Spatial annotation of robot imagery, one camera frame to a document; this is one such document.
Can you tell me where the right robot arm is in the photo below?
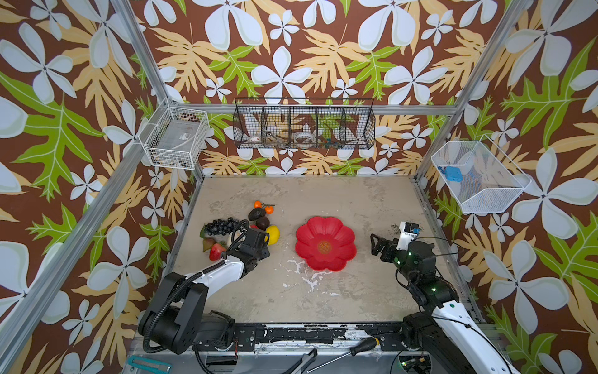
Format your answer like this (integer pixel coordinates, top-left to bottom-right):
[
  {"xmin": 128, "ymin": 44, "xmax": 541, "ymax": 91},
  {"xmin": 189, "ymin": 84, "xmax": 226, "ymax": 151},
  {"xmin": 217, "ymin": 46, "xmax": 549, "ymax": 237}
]
[{"xmin": 370, "ymin": 234, "xmax": 518, "ymax": 373}]

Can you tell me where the dark avocado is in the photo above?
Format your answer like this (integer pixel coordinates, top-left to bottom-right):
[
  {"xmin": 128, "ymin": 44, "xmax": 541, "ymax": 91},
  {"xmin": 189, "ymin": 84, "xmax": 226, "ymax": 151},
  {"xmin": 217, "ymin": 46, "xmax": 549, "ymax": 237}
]
[{"xmin": 248, "ymin": 207, "xmax": 266, "ymax": 221}]

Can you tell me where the white mesh basket right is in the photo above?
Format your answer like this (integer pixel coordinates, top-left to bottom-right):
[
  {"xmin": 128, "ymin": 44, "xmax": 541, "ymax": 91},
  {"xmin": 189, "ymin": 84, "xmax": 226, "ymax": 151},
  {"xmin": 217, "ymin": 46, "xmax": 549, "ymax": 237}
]
[{"xmin": 431, "ymin": 136, "xmax": 532, "ymax": 215}]

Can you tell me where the teal tool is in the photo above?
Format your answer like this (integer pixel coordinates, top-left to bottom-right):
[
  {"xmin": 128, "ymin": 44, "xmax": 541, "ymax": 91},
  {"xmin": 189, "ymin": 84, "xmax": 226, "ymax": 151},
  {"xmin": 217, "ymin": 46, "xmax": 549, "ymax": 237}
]
[{"xmin": 125, "ymin": 355, "xmax": 171, "ymax": 374}]

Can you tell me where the red strawberry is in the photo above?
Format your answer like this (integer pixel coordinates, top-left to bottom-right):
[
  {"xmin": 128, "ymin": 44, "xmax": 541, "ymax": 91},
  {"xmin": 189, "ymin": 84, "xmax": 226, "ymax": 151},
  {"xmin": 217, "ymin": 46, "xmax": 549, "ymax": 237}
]
[{"xmin": 209, "ymin": 243, "xmax": 227, "ymax": 261}]

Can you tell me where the aluminium frame post right rear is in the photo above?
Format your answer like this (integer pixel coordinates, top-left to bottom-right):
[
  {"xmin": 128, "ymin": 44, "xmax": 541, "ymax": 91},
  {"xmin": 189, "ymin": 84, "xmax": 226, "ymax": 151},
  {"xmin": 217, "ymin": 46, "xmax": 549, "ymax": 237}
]
[{"xmin": 414, "ymin": 0, "xmax": 530, "ymax": 182}]

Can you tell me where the aluminium frame beam left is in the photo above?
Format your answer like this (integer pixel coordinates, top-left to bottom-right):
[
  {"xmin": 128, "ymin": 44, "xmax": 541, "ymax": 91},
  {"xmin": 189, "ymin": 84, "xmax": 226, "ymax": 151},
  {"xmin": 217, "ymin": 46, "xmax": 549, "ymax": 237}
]
[{"xmin": 1, "ymin": 143, "xmax": 143, "ymax": 373}]

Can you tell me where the yellow lemon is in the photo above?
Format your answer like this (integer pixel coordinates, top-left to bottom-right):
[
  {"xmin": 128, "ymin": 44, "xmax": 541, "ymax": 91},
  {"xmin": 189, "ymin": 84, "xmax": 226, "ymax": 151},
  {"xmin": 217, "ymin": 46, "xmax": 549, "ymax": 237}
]
[{"xmin": 266, "ymin": 225, "xmax": 280, "ymax": 246}]

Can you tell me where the blue object in basket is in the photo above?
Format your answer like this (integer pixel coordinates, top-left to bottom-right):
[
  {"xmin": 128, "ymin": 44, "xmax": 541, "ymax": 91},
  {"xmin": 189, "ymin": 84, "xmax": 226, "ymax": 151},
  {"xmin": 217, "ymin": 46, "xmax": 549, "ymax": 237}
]
[{"xmin": 442, "ymin": 166, "xmax": 463, "ymax": 182}]

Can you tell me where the orange tangerine pair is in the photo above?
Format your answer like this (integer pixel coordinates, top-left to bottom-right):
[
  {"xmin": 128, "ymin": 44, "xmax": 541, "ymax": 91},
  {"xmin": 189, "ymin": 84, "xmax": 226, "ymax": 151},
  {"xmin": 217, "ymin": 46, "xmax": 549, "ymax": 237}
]
[{"xmin": 254, "ymin": 200, "xmax": 274, "ymax": 214}]

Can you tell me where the black grape bunch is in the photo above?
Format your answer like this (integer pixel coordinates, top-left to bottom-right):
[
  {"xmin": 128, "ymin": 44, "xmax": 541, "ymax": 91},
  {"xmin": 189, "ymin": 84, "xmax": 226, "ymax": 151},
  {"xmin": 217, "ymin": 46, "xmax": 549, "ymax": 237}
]
[{"xmin": 202, "ymin": 218, "xmax": 239, "ymax": 237}]

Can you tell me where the white wire basket left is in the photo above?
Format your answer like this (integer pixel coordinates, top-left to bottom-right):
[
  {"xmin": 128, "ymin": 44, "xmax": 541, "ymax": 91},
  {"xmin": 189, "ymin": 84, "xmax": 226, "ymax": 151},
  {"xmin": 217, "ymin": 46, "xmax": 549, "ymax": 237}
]
[{"xmin": 139, "ymin": 100, "xmax": 210, "ymax": 170}]

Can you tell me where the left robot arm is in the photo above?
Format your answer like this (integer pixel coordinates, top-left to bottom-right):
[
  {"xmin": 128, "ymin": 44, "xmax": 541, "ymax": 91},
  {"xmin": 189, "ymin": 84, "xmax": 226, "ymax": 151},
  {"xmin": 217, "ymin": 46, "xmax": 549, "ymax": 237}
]
[{"xmin": 138, "ymin": 221, "xmax": 270, "ymax": 355}]

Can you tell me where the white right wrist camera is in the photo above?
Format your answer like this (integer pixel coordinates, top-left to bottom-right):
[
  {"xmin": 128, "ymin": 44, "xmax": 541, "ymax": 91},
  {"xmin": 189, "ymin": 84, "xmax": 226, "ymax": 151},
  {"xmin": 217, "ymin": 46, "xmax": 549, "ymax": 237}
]
[{"xmin": 397, "ymin": 221, "xmax": 420, "ymax": 250}]

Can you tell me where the red flower-shaped fruit bowl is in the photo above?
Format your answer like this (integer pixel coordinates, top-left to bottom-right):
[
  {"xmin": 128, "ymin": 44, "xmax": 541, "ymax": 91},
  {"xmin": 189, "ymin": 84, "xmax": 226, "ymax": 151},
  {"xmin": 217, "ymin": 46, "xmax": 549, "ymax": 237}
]
[{"xmin": 295, "ymin": 217, "xmax": 358, "ymax": 272}]

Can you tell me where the red green fig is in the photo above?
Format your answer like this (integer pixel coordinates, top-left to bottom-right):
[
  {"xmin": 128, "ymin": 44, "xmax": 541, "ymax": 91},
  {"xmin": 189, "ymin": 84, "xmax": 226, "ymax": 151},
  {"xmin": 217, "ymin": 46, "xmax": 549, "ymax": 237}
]
[{"xmin": 202, "ymin": 238, "xmax": 216, "ymax": 252}]

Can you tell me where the black handled screwdriver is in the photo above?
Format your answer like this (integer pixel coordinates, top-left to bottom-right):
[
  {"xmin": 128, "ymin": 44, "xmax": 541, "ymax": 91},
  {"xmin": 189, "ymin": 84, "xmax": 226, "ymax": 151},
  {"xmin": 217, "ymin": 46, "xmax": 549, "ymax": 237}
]
[{"xmin": 305, "ymin": 337, "xmax": 379, "ymax": 374}]

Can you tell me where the aluminium frame post left rear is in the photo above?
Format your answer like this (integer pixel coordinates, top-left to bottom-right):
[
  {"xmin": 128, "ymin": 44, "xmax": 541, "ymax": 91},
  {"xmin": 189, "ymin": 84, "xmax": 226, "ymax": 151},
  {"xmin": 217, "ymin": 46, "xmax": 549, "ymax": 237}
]
[{"xmin": 111, "ymin": 1, "xmax": 205, "ymax": 184}]

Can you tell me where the black wire basket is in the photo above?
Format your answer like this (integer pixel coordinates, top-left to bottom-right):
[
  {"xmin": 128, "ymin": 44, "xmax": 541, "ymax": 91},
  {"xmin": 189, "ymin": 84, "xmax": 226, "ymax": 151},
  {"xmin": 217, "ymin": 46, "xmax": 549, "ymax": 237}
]
[{"xmin": 232, "ymin": 98, "xmax": 376, "ymax": 150}]

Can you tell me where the aluminium rear crossbar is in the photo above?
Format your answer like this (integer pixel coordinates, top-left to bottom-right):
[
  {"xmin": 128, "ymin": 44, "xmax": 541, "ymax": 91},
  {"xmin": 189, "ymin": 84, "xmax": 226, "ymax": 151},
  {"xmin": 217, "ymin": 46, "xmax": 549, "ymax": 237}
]
[{"xmin": 184, "ymin": 102, "xmax": 458, "ymax": 117}]

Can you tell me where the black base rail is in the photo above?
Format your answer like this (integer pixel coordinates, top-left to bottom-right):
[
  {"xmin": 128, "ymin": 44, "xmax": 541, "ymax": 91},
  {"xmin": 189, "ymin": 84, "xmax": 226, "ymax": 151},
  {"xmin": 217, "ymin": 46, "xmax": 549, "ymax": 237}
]
[{"xmin": 195, "ymin": 321, "xmax": 412, "ymax": 352}]

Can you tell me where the aluminium frame post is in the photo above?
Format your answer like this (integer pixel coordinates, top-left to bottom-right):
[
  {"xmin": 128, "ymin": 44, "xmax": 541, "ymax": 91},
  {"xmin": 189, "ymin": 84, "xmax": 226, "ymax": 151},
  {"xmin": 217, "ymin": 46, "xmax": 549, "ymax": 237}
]
[
  {"xmin": 111, "ymin": 1, "xmax": 205, "ymax": 184},
  {"xmin": 414, "ymin": 0, "xmax": 530, "ymax": 182}
]

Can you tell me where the black pliers handle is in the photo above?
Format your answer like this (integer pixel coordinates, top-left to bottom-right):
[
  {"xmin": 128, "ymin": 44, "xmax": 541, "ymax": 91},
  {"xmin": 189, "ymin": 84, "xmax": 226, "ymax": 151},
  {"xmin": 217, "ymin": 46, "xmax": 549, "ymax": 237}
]
[{"xmin": 283, "ymin": 348, "xmax": 318, "ymax": 374}]

